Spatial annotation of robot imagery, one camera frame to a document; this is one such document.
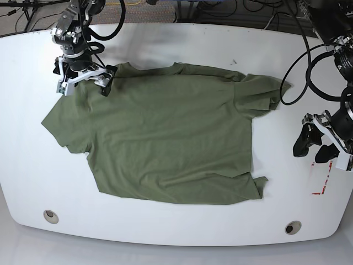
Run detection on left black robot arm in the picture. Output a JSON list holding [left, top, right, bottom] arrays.
[[293, 1, 352, 172]]

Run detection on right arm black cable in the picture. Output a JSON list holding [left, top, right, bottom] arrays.
[[89, 0, 126, 53]]

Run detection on green T-shirt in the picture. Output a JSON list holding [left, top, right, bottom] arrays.
[[42, 63, 291, 205]]

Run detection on red tape marking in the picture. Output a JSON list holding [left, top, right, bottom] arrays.
[[309, 160, 333, 195]]

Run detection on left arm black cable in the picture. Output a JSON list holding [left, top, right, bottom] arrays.
[[280, 0, 345, 105]]

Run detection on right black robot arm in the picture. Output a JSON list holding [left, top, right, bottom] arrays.
[[51, 1, 117, 97]]

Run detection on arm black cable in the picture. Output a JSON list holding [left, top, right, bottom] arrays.
[[89, 0, 126, 53], [280, 0, 345, 105]]

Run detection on table cable grommet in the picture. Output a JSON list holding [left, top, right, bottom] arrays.
[[43, 210, 59, 224], [285, 220, 302, 235]]

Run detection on right table cable grommet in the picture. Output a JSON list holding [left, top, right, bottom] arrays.
[[285, 220, 302, 235]]

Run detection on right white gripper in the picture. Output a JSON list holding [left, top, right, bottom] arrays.
[[53, 56, 116, 97]]

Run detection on left table cable grommet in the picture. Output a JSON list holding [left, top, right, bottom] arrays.
[[43, 210, 59, 224]]

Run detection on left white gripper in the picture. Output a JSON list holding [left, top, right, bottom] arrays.
[[293, 111, 352, 171]]

